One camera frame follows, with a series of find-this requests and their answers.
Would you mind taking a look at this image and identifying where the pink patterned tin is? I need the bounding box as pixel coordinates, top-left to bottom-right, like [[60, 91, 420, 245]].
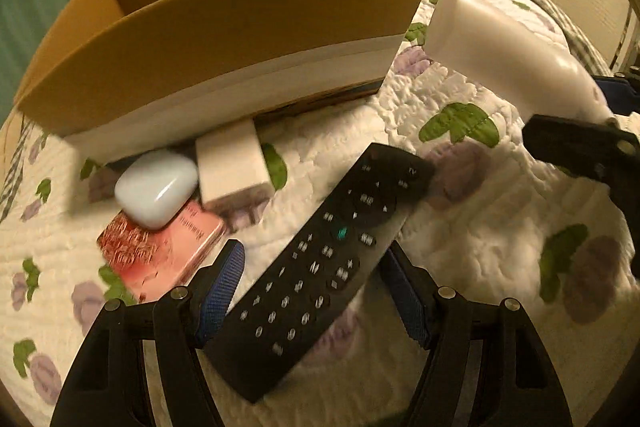
[[97, 201, 226, 299]]

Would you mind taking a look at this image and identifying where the floral quilted blanket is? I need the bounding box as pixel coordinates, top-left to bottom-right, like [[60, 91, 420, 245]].
[[0, 0, 640, 427]]

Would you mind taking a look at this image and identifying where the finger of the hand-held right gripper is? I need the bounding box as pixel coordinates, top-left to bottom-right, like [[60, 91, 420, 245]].
[[522, 76, 640, 279]]

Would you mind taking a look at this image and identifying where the black remote control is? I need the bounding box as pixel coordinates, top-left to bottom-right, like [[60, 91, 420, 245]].
[[202, 143, 437, 404]]

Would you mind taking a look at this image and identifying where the white plastic bottle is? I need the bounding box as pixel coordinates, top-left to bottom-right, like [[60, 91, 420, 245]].
[[425, 0, 620, 128]]

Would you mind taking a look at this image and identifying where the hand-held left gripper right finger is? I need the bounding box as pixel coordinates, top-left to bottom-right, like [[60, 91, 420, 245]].
[[382, 241, 574, 427]]

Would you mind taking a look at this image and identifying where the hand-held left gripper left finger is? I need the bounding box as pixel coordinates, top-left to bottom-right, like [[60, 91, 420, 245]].
[[49, 238, 246, 427]]

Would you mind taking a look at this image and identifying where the white earbuds case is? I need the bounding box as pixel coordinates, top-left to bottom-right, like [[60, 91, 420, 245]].
[[114, 150, 199, 230]]

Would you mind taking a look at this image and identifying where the white rectangular block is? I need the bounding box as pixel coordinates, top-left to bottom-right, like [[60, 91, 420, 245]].
[[195, 119, 277, 210]]

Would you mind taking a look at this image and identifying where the brown cardboard box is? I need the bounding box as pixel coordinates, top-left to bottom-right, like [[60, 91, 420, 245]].
[[13, 0, 433, 164]]

